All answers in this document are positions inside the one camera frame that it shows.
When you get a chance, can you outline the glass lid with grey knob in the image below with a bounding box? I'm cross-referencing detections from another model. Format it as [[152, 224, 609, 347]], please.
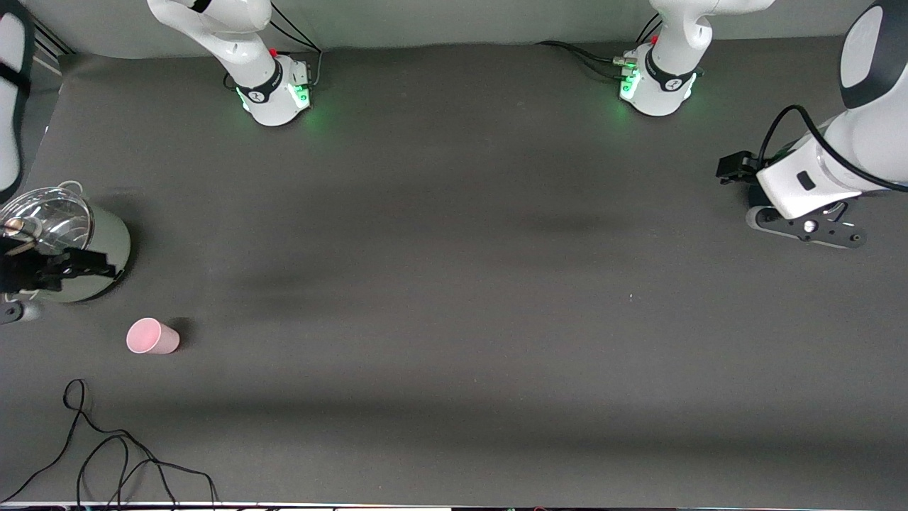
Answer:
[[0, 186, 94, 258]]

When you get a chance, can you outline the black right arm base cable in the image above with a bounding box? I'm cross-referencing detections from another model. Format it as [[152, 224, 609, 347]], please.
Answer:
[[266, 6, 324, 91]]

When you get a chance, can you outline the thin black loose cable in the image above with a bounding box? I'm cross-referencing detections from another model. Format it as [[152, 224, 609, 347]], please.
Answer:
[[0, 378, 218, 506]]

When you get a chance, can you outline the grey-green cooking pot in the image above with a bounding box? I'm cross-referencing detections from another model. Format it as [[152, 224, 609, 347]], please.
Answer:
[[0, 180, 133, 304]]

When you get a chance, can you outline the dark grey table cloth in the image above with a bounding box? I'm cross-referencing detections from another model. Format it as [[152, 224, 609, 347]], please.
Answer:
[[0, 32, 908, 506]]

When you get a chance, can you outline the pink plastic cup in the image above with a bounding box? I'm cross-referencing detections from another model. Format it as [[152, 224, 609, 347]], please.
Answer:
[[126, 317, 181, 355]]

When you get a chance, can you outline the metal frame rail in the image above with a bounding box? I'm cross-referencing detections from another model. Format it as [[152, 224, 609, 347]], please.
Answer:
[[32, 18, 75, 75]]

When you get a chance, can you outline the dark blue saucepan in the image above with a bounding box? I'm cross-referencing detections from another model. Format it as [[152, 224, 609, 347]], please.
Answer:
[[746, 138, 809, 211]]

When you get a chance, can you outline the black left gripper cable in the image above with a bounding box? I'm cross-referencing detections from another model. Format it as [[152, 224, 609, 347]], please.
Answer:
[[758, 105, 908, 192]]

